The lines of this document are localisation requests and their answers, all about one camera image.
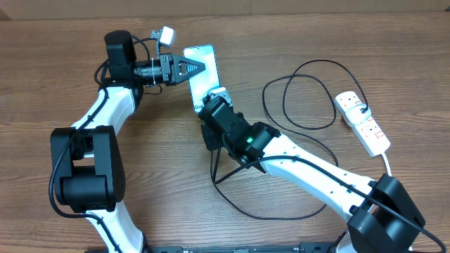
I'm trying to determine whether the Samsung Galaxy smartphone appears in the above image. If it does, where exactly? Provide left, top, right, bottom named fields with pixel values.
left=183, top=44, right=220, bottom=114

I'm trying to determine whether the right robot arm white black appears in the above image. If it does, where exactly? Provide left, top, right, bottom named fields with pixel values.
left=198, top=91, right=425, bottom=252

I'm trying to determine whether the white power strip cord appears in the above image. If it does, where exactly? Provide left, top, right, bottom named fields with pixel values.
left=381, top=152, right=393, bottom=177

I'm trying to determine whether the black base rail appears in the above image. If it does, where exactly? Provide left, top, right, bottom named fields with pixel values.
left=144, top=242, right=336, bottom=253

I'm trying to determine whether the white charger plug adapter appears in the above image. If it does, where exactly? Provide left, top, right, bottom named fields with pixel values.
left=343, top=104, right=371, bottom=127

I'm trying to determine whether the white power strip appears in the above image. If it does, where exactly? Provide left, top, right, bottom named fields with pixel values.
left=335, top=91, right=390, bottom=157

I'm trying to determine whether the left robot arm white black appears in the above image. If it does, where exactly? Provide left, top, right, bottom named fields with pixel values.
left=49, top=30, right=205, bottom=252

